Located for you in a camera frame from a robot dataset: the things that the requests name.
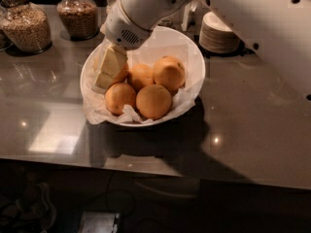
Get silver box under table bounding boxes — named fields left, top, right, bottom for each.
left=78, top=212, right=121, bottom=233

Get orange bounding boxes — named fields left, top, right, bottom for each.
left=153, top=55, right=186, bottom=93
left=127, top=63, right=154, bottom=91
left=94, top=53, right=128, bottom=88
left=105, top=83, right=136, bottom=116
left=136, top=84, right=172, bottom=119

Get tall stack paper plates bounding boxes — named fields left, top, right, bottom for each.
left=199, top=12, right=240, bottom=54

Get white paper liner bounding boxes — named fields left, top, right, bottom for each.
left=83, top=32, right=197, bottom=125

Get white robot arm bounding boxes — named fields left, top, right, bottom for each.
left=104, top=0, right=311, bottom=98

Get glass jar at edge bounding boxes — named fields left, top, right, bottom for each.
left=0, top=7, right=13, bottom=51

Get orange bottom front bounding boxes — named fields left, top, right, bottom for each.
left=136, top=84, right=172, bottom=119

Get glass jar brown cereal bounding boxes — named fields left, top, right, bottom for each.
left=56, top=0, right=98, bottom=40

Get large glass jar grains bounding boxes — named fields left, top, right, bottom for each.
left=0, top=0, right=52, bottom=53

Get white upright post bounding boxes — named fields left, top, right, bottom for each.
left=181, top=0, right=199, bottom=32

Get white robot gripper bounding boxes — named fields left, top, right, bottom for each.
left=92, top=0, right=190, bottom=93

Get white ceramic bowl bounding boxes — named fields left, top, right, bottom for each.
left=80, top=25, right=207, bottom=128

